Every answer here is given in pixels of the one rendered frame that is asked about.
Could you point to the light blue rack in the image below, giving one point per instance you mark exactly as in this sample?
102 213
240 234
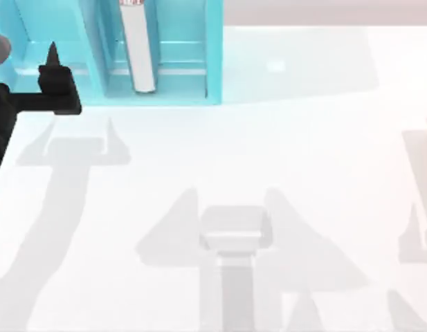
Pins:
185 52

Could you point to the white book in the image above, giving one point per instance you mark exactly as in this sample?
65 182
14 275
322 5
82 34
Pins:
141 55

